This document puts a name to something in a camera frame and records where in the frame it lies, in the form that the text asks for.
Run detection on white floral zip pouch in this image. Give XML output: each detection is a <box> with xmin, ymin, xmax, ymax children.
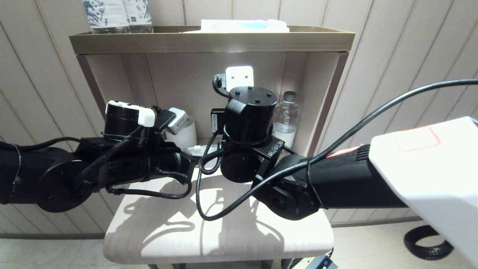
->
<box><xmin>185</xmin><ymin>145</ymin><xmax>221</xmax><ymax>157</ymax></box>

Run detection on white ribbed ceramic mug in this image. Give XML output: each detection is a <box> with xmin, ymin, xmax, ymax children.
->
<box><xmin>164</xmin><ymin>118</ymin><xmax>197</xmax><ymax>149</ymax></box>

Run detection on clear water bottle grey cap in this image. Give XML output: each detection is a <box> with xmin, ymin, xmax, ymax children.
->
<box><xmin>272</xmin><ymin>91</ymin><xmax>300</xmax><ymax>148</ymax></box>

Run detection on beige wooden shelf cabinet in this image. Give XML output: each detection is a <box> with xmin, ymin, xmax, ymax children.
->
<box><xmin>69</xmin><ymin>25</ymin><xmax>355</xmax><ymax>269</ymax></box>

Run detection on white packet with blue stripe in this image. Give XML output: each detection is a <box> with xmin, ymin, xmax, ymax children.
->
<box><xmin>183</xmin><ymin>20</ymin><xmax>290</xmax><ymax>34</ymax></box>

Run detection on water bottle blue floral label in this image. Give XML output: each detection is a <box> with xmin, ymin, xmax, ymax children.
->
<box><xmin>81</xmin><ymin>0</ymin><xmax>129</xmax><ymax>35</ymax></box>
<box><xmin>123</xmin><ymin>0</ymin><xmax>153</xmax><ymax>34</ymax></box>

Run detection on silver power adapter box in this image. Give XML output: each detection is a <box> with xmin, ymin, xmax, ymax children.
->
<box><xmin>306</xmin><ymin>255</ymin><xmax>338</xmax><ymax>269</ymax></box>

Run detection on braided right arm cable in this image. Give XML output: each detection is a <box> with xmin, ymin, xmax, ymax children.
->
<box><xmin>198</xmin><ymin>140</ymin><xmax>226</xmax><ymax>175</ymax></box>

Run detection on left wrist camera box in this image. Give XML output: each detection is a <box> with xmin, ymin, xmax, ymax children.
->
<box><xmin>164</xmin><ymin>108</ymin><xmax>190</xmax><ymax>135</ymax></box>

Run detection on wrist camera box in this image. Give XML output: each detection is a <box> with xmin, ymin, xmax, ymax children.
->
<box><xmin>164</xmin><ymin>108</ymin><xmax>190</xmax><ymax>135</ymax></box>
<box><xmin>213</xmin><ymin>66</ymin><xmax>254</xmax><ymax>98</ymax></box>

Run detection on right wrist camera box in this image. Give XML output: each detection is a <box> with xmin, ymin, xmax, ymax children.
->
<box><xmin>213</xmin><ymin>66</ymin><xmax>254</xmax><ymax>98</ymax></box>

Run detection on black corrugated hose coil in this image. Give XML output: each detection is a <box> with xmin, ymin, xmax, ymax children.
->
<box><xmin>403</xmin><ymin>225</ymin><xmax>454</xmax><ymax>261</ymax></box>

